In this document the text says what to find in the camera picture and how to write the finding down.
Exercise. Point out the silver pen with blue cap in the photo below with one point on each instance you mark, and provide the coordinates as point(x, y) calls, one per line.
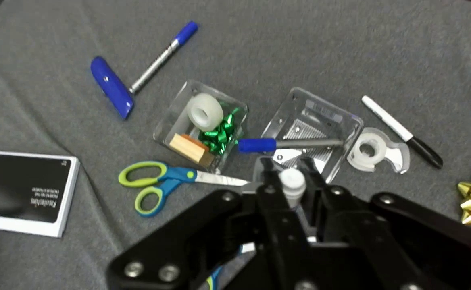
point(163, 57)

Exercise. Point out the clear plastic bowl with items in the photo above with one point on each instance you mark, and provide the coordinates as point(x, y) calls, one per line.
point(175, 115)

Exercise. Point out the white marker with black cap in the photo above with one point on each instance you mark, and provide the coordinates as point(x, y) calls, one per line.
point(401, 131)

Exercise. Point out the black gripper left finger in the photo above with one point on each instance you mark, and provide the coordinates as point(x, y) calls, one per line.
point(229, 231)

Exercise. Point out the empty clear plastic bowl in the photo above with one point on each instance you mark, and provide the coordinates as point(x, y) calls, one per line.
point(309, 115)

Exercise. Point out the small wooden block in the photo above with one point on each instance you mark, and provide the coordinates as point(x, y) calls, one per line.
point(188, 149)

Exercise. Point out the gray marker with blue cap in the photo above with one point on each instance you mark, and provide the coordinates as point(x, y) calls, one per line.
point(300, 144)

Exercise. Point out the black and white flat box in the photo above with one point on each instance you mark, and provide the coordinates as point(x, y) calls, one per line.
point(22, 187)

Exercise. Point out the white tape roll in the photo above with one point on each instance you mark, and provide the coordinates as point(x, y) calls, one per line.
point(204, 112)

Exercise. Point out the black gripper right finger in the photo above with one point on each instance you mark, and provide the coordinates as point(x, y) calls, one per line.
point(406, 247)

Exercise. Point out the green gift bow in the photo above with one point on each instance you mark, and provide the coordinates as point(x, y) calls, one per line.
point(219, 134)

